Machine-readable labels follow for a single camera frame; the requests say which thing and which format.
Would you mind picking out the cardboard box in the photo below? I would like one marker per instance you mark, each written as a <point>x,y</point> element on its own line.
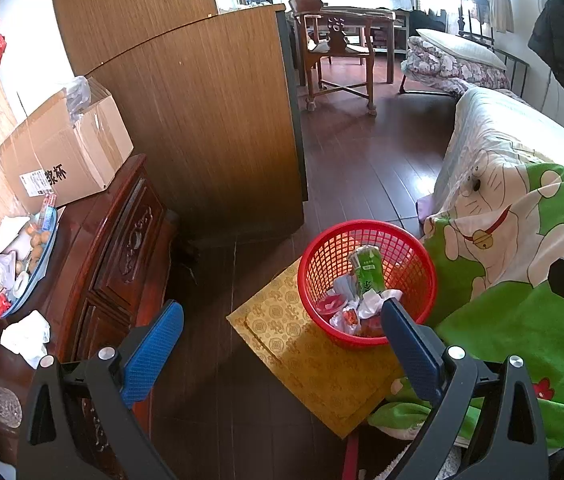
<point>71,155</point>

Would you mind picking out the folded floral quilt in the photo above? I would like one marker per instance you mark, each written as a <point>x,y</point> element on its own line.
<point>442,72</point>

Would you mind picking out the purple cloth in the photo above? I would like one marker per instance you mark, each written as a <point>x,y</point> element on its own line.
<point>426,209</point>

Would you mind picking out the black coat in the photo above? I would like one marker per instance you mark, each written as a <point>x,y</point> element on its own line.
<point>559,45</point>

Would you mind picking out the yellow patterned cushion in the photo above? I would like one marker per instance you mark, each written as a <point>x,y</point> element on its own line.
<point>302,360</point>

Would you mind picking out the white tissue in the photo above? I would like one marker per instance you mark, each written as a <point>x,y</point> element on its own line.
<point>374,305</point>
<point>26,335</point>

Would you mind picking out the carved dark wooden chest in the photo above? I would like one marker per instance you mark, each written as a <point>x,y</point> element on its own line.
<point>116,260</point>

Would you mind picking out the blue face mask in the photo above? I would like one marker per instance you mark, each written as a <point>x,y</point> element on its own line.
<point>344,290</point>

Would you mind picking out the wooden low cabinet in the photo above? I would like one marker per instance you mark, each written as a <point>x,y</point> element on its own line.
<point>211,120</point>

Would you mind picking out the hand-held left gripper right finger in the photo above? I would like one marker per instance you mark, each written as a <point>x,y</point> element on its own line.
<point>412,350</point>

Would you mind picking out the clear plastic wrap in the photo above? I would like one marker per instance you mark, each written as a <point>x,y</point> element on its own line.
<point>77,97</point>

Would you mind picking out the blue rimmed tray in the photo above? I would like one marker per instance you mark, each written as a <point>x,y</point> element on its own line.
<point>36,260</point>

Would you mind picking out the red snack bag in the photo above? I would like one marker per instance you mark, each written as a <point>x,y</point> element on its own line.
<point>362,325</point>

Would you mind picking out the wooden table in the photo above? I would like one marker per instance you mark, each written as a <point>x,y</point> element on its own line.
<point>377,22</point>

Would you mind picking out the carved wooden armchair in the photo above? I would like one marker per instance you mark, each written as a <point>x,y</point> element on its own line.
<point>332,50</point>

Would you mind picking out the white pillow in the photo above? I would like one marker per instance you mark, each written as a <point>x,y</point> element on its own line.
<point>462,50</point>

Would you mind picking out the green drink carton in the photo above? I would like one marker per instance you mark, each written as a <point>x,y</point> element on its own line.
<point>368,270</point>

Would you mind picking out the black metal bed frame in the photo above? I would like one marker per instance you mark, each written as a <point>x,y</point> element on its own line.
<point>517,70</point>

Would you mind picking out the red plastic basket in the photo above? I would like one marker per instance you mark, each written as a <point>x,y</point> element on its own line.
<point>322,255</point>

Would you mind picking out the clear red printed packet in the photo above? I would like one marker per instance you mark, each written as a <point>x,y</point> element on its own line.
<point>329,305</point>

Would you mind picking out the white crumpled paper bag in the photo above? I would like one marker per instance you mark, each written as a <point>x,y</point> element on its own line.
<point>4,240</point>

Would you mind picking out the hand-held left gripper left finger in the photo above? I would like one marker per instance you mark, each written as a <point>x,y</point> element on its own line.
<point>154,350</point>

